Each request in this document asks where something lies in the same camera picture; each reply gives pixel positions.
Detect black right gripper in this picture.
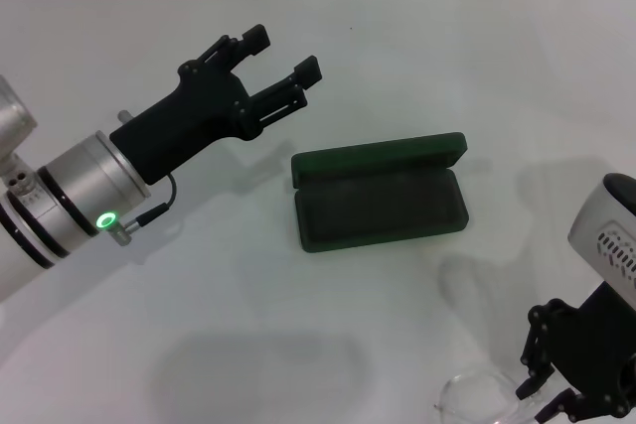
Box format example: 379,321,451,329
515,284,636,424

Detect green glasses case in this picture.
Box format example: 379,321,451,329
290,131,471,254

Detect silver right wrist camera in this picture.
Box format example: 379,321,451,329
567,172,636,305

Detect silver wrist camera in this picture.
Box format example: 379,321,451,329
567,172,636,305
0,74,41,197

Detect clear transparent glasses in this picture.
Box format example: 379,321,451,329
433,370,553,424

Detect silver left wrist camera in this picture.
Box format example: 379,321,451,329
0,74,41,197

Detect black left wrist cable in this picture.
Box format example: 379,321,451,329
133,173,179,226

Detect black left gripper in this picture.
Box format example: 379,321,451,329
108,24,325,185

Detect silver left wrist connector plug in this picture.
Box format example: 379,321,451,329
112,212,138,246

